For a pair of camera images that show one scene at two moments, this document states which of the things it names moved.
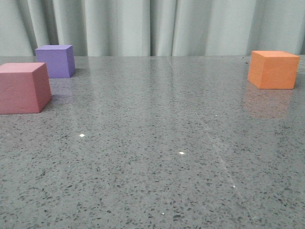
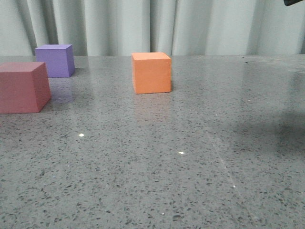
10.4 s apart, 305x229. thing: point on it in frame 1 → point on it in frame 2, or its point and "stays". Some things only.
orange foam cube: [272, 69] → [151, 72]
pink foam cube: [25, 88] stays
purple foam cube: [59, 58] stays
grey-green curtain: [152, 27] stays
